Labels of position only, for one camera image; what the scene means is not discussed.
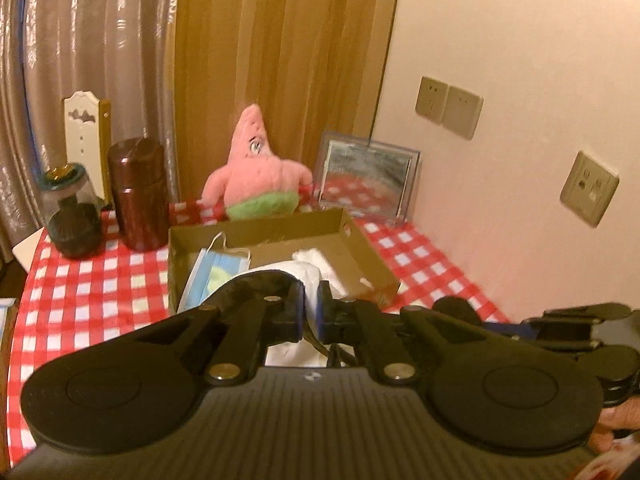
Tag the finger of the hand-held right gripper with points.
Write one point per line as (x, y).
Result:
(580, 311)
(505, 331)

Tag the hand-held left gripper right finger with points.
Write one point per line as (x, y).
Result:
(325, 317)

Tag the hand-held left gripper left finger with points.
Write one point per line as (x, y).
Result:
(292, 320)

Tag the brown cardboard box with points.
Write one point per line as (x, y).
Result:
(370, 265)

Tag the blue face mask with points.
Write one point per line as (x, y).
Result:
(215, 260)

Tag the person's right forearm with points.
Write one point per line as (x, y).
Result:
(615, 465)

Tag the person's right hand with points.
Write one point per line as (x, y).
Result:
(617, 425)

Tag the pink starfish plush toy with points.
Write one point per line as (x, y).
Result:
(255, 175)

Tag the red checked tablecloth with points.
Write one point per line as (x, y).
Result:
(100, 290)

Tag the brown cylindrical canister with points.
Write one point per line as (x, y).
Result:
(137, 195)

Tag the dark glass jar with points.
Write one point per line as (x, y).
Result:
(72, 215)

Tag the wooden wardrobe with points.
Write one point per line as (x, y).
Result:
(280, 50)

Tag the white flat board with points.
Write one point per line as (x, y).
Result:
(27, 250)

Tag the beige sheer curtain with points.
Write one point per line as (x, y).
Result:
(100, 35)
(10, 110)

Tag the beige wall socket with switch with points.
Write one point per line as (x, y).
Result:
(589, 187)

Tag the clear picture frame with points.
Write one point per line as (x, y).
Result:
(367, 175)

